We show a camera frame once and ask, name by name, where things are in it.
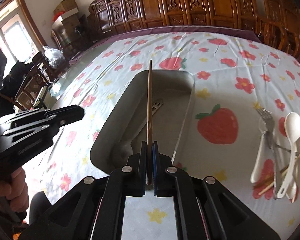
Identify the cardboard box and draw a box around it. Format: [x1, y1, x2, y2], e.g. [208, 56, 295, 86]
[53, 0, 78, 15]

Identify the metal tray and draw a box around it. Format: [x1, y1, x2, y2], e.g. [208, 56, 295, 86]
[89, 69, 196, 176]

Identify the brown wooden chopstick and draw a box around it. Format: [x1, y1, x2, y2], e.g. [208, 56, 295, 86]
[147, 60, 152, 185]

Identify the floral strawberry tablecloth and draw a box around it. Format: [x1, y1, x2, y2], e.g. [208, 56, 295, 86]
[24, 32, 300, 239]

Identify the white plastic fork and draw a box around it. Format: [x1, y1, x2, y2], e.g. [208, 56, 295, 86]
[250, 118, 267, 183]

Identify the wooden chair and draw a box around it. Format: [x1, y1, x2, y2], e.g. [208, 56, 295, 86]
[256, 0, 300, 58]

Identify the white plastic spoon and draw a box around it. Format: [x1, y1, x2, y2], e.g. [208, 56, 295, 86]
[277, 112, 300, 199]

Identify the light bamboo chopstick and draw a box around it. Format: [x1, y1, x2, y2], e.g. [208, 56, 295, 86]
[258, 153, 300, 196]

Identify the metal fork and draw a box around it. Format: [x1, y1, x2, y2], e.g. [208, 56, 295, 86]
[256, 107, 282, 199]

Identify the plastic bag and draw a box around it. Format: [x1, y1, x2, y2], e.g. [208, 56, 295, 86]
[43, 46, 65, 69]

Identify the person's left hand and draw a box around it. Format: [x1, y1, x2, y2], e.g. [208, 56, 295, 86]
[0, 167, 29, 212]

